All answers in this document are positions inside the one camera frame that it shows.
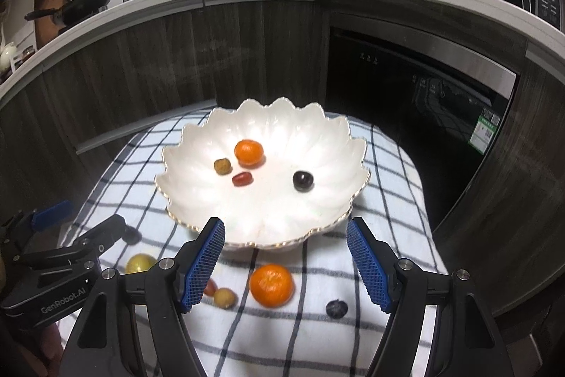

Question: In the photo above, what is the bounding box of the red grape tomato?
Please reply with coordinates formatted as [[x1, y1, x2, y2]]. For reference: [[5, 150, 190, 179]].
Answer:
[[204, 278, 218, 298], [232, 171, 254, 188]]

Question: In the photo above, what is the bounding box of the small tan longan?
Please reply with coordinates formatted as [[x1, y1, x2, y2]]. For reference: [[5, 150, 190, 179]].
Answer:
[[213, 288, 238, 309]]

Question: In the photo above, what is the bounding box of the green yellow apple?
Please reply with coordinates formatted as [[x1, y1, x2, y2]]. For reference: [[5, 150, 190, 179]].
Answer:
[[125, 254, 156, 275]]

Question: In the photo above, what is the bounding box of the large orange mandarin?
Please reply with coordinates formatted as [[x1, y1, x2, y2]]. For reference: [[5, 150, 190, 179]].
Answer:
[[249, 264, 294, 308]]

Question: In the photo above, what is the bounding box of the small orange mandarin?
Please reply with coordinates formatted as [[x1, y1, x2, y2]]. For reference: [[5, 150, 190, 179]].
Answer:
[[234, 139, 264, 166]]

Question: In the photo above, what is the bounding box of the dark grape beside apple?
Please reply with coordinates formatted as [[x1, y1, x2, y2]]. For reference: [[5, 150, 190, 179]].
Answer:
[[121, 226, 143, 246]]

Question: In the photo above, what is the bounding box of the black white checkered cloth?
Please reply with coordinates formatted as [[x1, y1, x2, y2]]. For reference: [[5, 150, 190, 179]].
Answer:
[[59, 110, 445, 376]]

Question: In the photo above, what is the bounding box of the white scalloped ceramic bowl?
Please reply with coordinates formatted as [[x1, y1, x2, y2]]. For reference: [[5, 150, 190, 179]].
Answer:
[[154, 98, 371, 251]]

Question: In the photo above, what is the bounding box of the black built-in oven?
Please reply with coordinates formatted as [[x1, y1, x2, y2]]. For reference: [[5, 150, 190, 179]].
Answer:
[[326, 13, 517, 228]]

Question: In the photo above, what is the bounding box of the white teapot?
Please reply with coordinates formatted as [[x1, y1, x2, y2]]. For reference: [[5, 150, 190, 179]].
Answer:
[[0, 42, 17, 72]]

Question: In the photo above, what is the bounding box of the green white energy label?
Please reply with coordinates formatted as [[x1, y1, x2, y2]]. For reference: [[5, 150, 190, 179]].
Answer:
[[468, 108, 501, 154]]

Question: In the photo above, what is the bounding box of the black wok pan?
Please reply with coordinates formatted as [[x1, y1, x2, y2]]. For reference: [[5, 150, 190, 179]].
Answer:
[[24, 0, 111, 28]]

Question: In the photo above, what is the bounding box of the wooden cutting board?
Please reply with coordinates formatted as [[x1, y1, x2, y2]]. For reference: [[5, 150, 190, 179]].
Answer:
[[32, 0, 72, 51]]

